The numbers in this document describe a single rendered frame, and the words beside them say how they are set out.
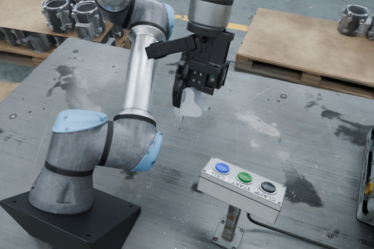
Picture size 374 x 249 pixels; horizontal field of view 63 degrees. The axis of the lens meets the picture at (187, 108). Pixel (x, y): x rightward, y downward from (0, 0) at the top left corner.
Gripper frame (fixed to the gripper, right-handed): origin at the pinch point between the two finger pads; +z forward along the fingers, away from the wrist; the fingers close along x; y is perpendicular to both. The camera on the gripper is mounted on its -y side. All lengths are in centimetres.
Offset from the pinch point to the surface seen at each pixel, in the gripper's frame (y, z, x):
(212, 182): 11.5, 9.6, -3.5
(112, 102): -40, 23, 33
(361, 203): 47, 21, 29
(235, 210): 17.2, 17.3, 0.3
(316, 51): 24, 16, 212
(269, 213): 23.8, 11.0, -3.6
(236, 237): 19.1, 32.6, 8.7
